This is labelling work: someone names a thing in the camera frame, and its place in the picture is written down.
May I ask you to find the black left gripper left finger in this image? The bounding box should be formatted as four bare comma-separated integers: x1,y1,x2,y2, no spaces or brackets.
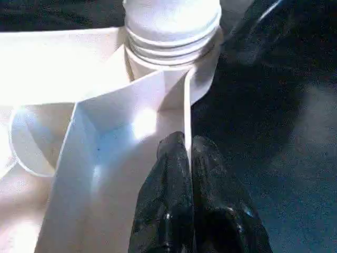
128,131,196,253

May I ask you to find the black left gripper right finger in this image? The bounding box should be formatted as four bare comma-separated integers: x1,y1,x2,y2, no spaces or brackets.
191,135,274,253

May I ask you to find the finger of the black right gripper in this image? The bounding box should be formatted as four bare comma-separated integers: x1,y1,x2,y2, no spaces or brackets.
225,0,298,65

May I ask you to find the white plastic table leg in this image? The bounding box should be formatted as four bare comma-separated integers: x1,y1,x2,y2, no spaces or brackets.
122,0,222,67

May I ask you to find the white plastic table top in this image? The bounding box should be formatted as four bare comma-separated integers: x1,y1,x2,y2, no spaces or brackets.
0,26,224,253

